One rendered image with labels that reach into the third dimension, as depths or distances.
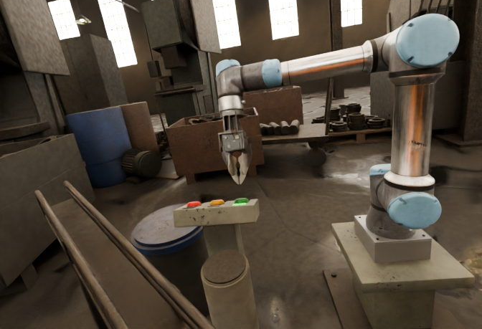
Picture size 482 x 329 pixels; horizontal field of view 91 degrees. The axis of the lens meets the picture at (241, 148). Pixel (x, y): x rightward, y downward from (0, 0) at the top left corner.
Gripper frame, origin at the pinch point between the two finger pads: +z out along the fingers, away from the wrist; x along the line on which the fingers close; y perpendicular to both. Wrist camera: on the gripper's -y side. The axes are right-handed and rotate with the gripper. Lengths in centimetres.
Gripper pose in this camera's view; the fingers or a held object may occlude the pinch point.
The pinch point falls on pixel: (239, 179)
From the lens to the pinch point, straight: 72.2
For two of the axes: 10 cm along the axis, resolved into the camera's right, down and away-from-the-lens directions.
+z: 1.0, 9.9, -0.8
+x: 9.8, -1.1, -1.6
